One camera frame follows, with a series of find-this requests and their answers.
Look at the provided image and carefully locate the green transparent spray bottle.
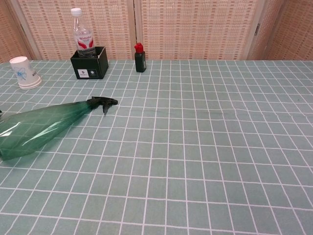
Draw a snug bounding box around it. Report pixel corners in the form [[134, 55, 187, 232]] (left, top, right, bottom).
[[0, 96, 119, 162]]

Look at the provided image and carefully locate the green grid-patterned table surface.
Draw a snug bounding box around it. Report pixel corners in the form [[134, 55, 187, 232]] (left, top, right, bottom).
[[0, 59, 313, 235]]

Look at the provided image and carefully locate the small black bottle red cap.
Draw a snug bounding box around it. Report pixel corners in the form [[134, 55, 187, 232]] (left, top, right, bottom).
[[134, 42, 147, 73]]

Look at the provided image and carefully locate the clear water bottle white cap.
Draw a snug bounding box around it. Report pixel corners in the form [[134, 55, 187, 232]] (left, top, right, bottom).
[[70, 7, 96, 58]]

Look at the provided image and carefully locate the black open cardboard box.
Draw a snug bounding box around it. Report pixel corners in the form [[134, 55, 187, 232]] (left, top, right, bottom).
[[70, 46, 110, 80]]

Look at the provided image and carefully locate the white paper cup blue flower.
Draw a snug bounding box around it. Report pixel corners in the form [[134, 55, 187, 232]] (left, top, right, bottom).
[[9, 56, 42, 90]]

